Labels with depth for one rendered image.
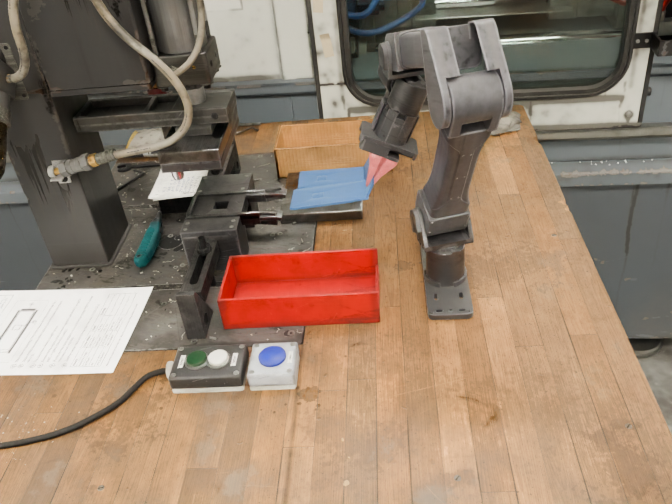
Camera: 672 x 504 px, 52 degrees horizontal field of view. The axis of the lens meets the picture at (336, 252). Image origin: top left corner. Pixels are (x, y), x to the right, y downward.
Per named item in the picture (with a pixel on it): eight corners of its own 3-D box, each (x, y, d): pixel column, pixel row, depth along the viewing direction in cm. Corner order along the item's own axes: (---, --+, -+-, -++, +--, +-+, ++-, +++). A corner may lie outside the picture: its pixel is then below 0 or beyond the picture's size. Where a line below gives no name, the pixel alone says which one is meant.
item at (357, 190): (376, 198, 119) (373, 183, 118) (290, 209, 121) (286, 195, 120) (376, 180, 125) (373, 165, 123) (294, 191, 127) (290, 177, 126)
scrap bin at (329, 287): (380, 322, 107) (378, 292, 104) (223, 329, 109) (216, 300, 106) (379, 276, 117) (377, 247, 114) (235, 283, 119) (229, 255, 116)
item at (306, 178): (373, 184, 139) (372, 171, 137) (298, 189, 140) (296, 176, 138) (372, 167, 144) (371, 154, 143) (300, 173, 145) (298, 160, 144)
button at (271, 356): (286, 373, 98) (284, 363, 96) (258, 374, 98) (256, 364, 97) (288, 353, 101) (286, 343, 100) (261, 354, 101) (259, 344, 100)
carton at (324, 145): (393, 174, 147) (392, 141, 142) (278, 181, 149) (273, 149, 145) (392, 147, 157) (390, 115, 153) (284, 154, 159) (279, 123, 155)
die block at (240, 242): (244, 269, 122) (237, 234, 118) (190, 272, 123) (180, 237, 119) (259, 209, 139) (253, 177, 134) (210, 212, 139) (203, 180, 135)
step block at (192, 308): (205, 338, 108) (193, 294, 103) (187, 339, 108) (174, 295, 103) (213, 312, 113) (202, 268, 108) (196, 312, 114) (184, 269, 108)
